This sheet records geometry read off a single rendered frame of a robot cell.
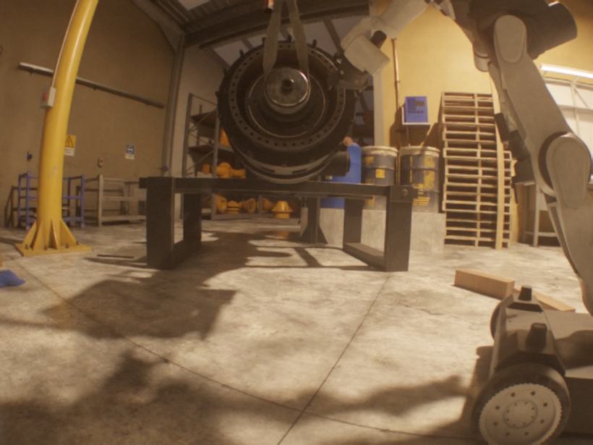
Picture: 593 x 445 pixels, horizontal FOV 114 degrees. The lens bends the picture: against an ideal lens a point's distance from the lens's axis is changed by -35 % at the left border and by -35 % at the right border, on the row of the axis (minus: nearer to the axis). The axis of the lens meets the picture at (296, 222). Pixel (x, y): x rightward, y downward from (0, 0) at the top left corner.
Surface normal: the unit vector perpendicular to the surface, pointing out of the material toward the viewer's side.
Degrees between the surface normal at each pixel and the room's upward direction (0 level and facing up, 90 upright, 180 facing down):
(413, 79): 90
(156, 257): 90
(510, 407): 90
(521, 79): 111
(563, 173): 90
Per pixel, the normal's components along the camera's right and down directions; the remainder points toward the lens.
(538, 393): -0.62, 0.02
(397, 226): 0.14, 0.06
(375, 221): -0.41, 0.04
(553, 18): -0.47, 0.39
